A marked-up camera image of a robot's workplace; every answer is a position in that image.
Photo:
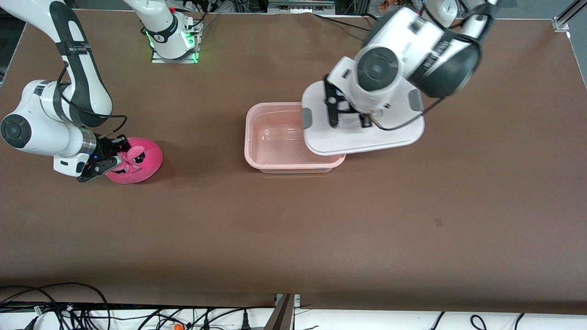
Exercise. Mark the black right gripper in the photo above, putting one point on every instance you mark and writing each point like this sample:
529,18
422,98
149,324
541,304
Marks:
106,147

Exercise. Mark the white box lid grey clips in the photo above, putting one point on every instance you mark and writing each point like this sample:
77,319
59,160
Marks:
399,128

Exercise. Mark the pink plush toy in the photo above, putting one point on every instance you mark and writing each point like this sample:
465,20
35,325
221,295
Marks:
149,160

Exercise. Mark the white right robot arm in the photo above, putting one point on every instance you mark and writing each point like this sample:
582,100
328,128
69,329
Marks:
46,137

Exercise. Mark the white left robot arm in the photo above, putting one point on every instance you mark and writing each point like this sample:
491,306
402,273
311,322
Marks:
399,41

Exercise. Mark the pink plastic storage box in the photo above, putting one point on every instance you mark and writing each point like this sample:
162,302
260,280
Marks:
275,142

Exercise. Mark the colourful background items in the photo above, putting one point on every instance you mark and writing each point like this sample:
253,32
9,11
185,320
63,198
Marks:
385,5

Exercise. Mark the brown table cover cloth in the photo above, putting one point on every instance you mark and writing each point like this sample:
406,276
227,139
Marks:
293,229

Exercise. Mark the grey background device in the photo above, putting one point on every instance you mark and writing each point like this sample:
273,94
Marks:
300,7

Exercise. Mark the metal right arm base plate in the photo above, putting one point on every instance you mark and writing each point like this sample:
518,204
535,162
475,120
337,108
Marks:
158,59

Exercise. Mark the small metal bracket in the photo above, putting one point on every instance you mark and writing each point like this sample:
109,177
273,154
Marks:
297,299

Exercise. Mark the aluminium frame post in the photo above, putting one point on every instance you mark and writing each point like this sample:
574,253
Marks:
562,22

